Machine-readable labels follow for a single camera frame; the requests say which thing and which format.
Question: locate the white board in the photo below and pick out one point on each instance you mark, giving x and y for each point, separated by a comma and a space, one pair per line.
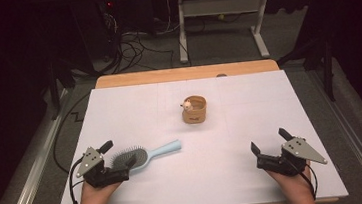
208, 166

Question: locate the black computer tower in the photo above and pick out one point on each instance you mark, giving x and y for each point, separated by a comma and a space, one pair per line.
98, 29

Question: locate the small yellow object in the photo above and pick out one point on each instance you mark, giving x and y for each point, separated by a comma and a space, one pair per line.
221, 16

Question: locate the black metal stand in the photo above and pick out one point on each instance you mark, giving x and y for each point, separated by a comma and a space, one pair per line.
57, 87
318, 58

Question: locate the aluminium floor rail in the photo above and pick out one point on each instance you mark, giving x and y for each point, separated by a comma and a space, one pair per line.
356, 138
32, 176

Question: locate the wooden table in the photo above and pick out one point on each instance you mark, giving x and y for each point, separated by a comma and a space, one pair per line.
166, 75

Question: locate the wooden cup with animal figure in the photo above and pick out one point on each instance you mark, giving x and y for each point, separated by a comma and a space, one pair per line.
195, 110

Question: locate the light blue hairbrush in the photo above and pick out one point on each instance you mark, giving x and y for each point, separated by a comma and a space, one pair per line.
140, 156

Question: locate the person's right hand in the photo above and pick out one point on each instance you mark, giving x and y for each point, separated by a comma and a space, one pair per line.
294, 186

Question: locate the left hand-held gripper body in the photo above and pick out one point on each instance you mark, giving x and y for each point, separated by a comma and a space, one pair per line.
89, 161

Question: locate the round table grommet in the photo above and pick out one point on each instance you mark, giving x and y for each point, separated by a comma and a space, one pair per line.
221, 75

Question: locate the person's left hand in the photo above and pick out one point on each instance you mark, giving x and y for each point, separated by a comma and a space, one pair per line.
94, 197

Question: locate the white metal stand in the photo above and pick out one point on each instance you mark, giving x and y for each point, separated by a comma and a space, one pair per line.
220, 6

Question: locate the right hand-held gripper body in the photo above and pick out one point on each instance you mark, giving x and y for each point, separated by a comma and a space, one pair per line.
294, 153

